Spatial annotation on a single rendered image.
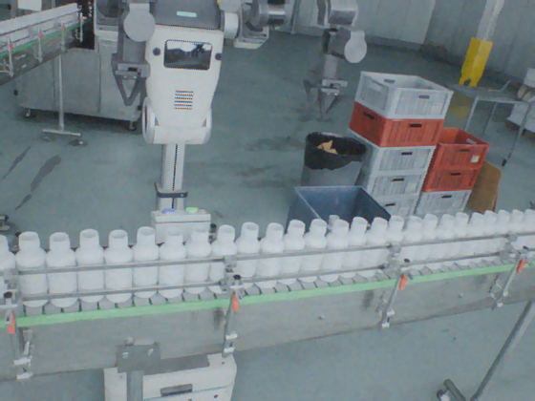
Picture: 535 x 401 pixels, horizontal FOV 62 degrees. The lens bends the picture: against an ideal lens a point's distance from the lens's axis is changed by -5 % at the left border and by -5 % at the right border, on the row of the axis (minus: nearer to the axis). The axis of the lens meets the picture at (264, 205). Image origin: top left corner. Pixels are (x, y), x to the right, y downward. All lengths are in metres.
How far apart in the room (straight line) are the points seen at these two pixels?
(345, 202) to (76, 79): 3.39
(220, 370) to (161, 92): 1.10
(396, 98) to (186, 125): 2.06
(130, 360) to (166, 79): 0.82
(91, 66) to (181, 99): 3.26
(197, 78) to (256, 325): 0.76
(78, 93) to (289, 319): 3.91
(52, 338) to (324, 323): 0.68
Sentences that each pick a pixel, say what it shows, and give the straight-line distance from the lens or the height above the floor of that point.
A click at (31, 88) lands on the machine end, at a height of 0.33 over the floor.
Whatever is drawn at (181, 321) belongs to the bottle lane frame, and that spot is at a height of 0.95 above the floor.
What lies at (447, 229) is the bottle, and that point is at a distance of 1.38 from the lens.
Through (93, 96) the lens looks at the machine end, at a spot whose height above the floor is 0.32.
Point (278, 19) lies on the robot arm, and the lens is 1.44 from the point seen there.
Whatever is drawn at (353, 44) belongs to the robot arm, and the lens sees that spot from 1.05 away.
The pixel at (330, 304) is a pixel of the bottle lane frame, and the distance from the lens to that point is 1.25.
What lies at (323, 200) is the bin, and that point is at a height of 0.89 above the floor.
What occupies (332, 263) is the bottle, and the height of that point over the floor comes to 1.06.
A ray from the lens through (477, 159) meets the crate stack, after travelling 4.33.
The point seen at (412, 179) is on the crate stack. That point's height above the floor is 0.38.
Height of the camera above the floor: 1.71
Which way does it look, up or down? 28 degrees down
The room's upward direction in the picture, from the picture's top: 10 degrees clockwise
